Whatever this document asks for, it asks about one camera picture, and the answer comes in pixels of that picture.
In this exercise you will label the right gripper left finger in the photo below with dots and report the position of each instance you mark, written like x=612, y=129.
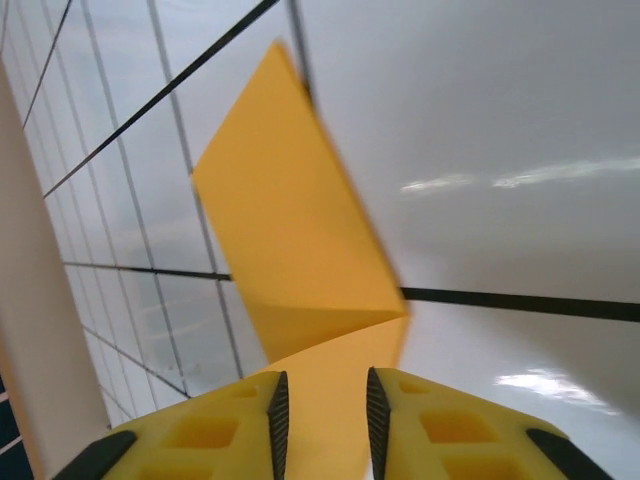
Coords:
x=210, y=435

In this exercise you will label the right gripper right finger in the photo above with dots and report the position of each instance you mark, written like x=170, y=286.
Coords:
x=450, y=435

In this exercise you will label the orange paper sheet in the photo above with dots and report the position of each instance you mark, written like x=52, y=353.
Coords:
x=290, y=200

